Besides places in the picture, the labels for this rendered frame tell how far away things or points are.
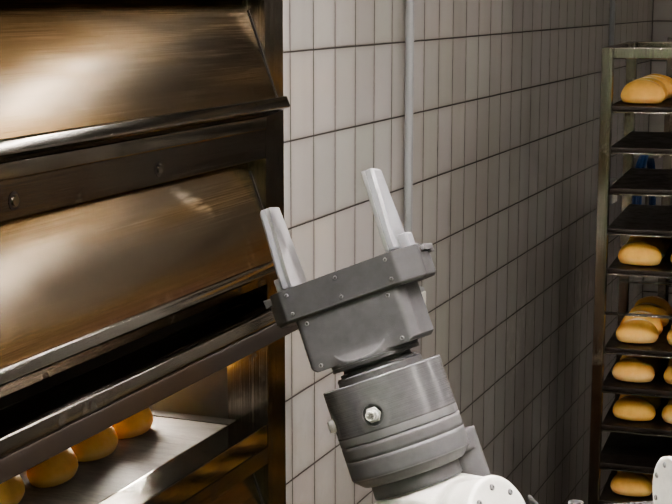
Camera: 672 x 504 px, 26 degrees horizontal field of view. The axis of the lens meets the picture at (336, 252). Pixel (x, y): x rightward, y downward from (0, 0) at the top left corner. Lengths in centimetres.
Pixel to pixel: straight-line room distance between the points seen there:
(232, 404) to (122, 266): 57
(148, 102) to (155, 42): 11
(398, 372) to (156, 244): 112
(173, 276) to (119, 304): 16
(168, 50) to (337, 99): 63
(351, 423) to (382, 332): 7
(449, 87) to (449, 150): 14
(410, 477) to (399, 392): 6
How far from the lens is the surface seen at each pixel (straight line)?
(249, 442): 242
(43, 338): 181
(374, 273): 101
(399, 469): 100
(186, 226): 217
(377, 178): 103
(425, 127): 315
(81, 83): 189
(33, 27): 184
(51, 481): 220
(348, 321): 102
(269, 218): 105
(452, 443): 102
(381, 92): 288
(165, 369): 183
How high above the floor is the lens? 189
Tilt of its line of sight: 10 degrees down
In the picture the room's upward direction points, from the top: straight up
